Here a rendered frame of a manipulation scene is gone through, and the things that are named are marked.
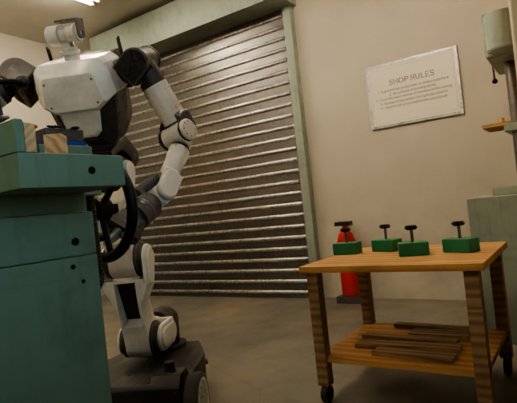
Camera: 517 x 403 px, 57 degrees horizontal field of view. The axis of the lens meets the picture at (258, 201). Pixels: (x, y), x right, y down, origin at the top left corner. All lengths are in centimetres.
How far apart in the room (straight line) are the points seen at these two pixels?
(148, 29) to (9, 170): 392
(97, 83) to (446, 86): 248
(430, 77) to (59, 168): 300
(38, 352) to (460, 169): 297
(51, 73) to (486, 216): 198
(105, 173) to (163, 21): 373
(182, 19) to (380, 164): 212
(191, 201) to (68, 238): 355
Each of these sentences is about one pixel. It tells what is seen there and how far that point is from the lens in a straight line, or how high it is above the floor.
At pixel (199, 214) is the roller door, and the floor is 77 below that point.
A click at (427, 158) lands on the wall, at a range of 355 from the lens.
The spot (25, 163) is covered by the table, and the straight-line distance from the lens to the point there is 87.
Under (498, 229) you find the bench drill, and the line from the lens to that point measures 254.
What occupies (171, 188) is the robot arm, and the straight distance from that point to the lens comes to 154.
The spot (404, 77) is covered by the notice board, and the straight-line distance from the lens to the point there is 364.
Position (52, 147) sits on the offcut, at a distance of 94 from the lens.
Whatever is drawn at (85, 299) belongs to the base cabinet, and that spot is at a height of 62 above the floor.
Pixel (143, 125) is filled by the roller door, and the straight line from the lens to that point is 499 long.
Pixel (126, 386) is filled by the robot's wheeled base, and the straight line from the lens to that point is 187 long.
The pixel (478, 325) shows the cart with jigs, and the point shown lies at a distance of 169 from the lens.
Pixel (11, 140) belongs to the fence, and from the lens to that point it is 88.
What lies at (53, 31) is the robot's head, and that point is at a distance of 179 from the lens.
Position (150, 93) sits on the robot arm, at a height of 120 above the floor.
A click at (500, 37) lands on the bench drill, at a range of 249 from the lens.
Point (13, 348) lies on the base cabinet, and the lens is 99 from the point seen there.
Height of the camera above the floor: 77
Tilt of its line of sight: 1 degrees up
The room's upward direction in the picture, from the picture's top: 6 degrees counter-clockwise
